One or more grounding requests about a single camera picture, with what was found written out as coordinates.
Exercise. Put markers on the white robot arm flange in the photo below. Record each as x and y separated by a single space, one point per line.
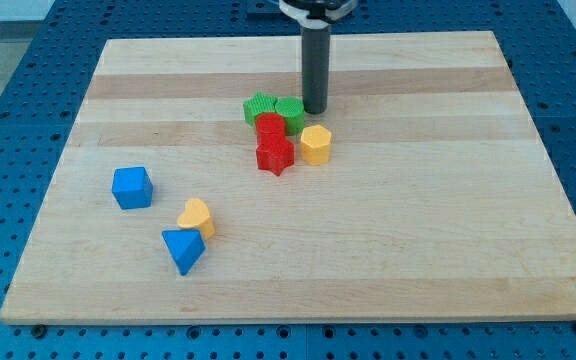
317 14

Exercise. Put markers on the blue triangle block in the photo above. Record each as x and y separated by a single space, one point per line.
185 247

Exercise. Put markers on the red star block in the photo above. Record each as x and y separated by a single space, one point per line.
275 156

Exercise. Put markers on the yellow hexagon block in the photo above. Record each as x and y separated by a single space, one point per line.
316 145

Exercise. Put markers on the red cylinder block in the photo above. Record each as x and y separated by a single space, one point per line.
270 128

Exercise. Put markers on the green cylinder block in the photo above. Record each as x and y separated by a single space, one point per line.
292 110

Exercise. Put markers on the green star block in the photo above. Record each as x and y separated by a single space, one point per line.
257 105

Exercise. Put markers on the yellow heart block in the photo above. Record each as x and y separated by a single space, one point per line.
197 216

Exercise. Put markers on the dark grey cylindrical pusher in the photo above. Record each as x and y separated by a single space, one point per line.
315 56

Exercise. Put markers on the wooden board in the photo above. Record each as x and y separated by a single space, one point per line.
439 202

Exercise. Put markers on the blue cube block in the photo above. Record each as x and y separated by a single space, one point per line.
132 188

